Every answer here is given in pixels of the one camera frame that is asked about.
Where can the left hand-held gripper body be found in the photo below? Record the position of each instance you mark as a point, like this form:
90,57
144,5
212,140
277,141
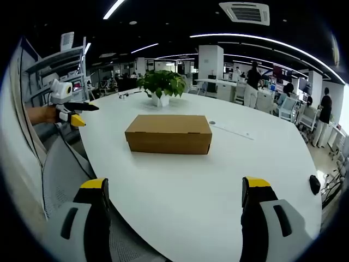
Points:
61,94

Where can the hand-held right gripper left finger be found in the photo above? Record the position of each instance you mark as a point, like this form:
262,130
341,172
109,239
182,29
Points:
81,218

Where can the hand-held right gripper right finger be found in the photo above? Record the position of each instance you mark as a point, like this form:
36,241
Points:
275,221

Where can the brown cardboard shoe box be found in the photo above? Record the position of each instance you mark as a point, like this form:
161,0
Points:
169,133

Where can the person's left hand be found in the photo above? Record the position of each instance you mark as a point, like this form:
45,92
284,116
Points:
46,114

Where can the grey metal shelf rack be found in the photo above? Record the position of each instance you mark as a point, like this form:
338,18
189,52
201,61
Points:
57,73

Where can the small white table object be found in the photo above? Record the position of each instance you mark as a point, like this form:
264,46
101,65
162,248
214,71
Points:
123,95

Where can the grey mesh office chair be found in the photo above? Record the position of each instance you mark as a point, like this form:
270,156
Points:
73,169

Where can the white fan heater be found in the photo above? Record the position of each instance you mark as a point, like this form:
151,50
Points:
66,40

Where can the black computer mouse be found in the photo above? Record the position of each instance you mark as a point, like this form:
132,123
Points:
315,184

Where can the white square plant pot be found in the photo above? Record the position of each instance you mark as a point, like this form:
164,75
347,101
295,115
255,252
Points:
160,99

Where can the green potted plant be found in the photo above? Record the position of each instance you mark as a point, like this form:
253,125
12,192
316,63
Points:
163,83

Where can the white office chair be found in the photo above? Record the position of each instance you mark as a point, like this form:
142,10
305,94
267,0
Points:
289,107

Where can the white square pillar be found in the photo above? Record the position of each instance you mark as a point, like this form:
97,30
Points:
210,61

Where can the white office counter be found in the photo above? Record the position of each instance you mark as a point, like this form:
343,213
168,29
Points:
218,88

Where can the ceiling air conditioner vent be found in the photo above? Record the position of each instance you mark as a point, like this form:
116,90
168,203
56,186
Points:
246,12

